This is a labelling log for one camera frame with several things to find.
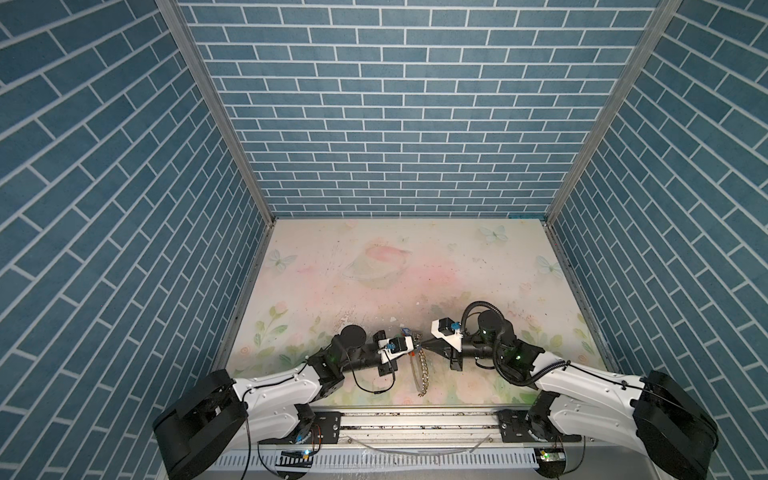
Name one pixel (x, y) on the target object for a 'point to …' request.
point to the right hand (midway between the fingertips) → (422, 340)
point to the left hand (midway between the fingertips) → (413, 347)
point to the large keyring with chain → (425, 371)
